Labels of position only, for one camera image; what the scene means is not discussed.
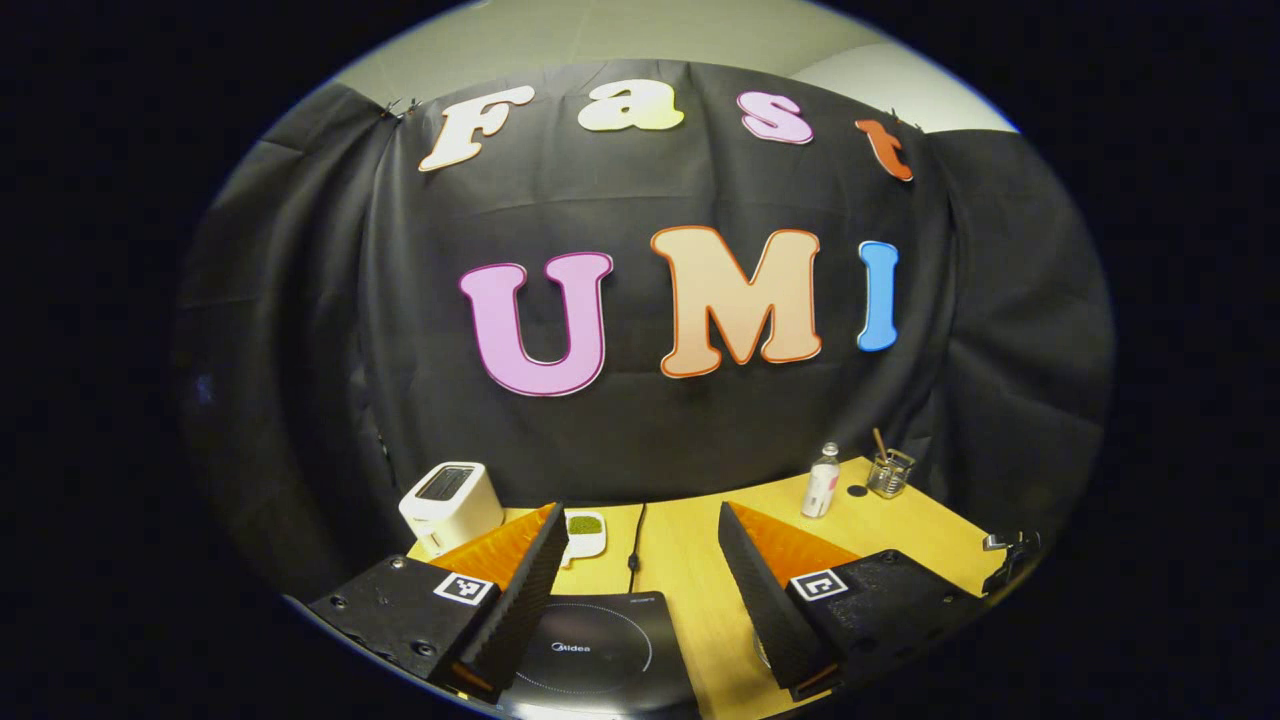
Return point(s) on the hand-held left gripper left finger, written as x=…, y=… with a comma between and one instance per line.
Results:
x=515, y=610

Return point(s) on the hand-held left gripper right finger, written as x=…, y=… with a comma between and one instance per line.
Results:
x=765, y=600

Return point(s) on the black induction cooktop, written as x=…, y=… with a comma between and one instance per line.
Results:
x=600, y=650

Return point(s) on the white divided bean dish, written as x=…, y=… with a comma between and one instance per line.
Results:
x=585, y=545

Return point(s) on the white toaster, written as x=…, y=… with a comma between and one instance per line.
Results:
x=450, y=515

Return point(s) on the clear glass utensil holder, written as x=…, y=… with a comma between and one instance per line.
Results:
x=888, y=478

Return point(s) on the wooden stick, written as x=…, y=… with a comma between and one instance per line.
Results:
x=879, y=443

